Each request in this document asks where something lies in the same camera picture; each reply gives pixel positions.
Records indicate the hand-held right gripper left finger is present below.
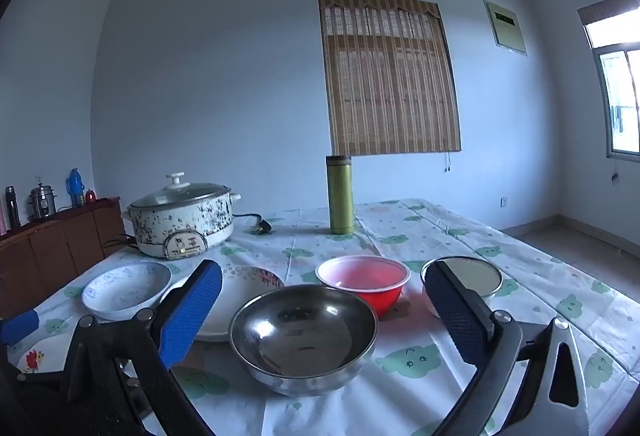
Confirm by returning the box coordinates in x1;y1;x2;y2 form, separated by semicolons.
62;258;223;436

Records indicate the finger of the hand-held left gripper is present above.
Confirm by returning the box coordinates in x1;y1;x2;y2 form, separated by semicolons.
0;309;40;347

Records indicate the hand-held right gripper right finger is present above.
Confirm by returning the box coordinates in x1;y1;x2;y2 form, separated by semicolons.
424;261;591;436

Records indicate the white enamel bowl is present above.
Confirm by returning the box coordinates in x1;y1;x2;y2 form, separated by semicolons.
420;256;504;319

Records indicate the red plastic bowl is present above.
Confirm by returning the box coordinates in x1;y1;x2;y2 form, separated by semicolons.
315;255;412;319

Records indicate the stainless steel bowl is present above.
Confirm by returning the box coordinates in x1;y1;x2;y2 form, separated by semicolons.
228;285;379;398

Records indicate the white speckled plate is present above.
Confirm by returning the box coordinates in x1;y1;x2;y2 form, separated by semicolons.
160;264;286;343

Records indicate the white bowl with blue pattern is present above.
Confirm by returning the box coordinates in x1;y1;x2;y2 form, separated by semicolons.
81;261;173;321

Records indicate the speckled white electric pot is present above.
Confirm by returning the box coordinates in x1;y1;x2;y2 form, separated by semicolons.
121;186;242;261

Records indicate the brown wooden cabinet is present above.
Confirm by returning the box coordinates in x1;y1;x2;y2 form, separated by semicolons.
0;196;127;321

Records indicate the printed white tablecloth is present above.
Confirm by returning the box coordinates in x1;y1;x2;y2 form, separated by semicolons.
0;198;640;436

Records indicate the glass pot lid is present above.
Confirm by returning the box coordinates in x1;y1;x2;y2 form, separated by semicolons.
129;172;233;209

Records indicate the black thermos flask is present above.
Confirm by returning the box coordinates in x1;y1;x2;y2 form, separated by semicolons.
5;186;22;227

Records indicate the steel lidded pot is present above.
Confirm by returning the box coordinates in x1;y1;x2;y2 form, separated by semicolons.
27;176;58;221

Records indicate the blue bottle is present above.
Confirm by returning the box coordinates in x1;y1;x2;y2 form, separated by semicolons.
67;168;86;207

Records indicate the green thermos bottle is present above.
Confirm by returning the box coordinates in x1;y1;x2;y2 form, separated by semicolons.
326;155;356;235

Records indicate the bamboo roller blind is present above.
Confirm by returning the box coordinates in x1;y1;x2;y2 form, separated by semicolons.
318;0;462;157

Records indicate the rolled-up bamboo window blind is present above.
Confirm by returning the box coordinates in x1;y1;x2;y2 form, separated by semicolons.
577;0;640;49

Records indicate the black power plug with cord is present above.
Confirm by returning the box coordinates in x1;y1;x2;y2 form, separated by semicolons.
232;213;273;235

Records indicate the window with green frame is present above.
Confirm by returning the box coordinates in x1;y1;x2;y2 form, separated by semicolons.
594;40;640;161

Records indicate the pale wall panel box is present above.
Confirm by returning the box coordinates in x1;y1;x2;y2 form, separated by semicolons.
483;0;529;55

